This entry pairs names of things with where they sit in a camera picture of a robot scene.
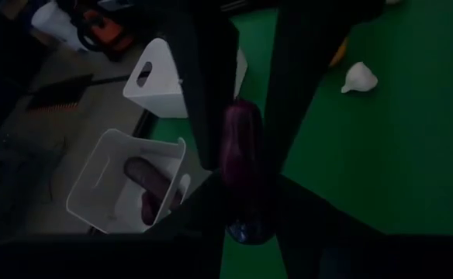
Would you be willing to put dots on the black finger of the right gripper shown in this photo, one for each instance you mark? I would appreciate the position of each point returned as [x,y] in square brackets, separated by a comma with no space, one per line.
[300,58]
[207,58]

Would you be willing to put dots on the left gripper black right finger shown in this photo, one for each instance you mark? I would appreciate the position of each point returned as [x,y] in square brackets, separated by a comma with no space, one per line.
[308,217]

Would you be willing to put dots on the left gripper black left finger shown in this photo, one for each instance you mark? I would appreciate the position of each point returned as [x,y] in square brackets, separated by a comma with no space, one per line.
[203,213]

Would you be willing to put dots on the white garlic bulb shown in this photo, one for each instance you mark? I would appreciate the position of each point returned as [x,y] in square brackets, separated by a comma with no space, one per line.
[360,79]

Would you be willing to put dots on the purple eggplant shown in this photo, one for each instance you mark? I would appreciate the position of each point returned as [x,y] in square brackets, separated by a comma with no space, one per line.
[244,143]

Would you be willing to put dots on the reddish purple vegetable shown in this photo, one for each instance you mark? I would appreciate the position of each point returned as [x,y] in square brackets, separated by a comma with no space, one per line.
[151,209]

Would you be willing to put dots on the dull purple long vegetable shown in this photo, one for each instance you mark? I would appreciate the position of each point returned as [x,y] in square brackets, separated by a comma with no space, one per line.
[145,174]

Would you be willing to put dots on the orange black shop vacuum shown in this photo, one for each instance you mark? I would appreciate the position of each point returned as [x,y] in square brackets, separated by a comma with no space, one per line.
[106,33]

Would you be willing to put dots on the black floor mat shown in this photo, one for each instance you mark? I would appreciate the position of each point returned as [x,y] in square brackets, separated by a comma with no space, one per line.
[59,95]

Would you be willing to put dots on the white bucket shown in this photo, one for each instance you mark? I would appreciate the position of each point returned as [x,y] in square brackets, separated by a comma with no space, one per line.
[56,23]

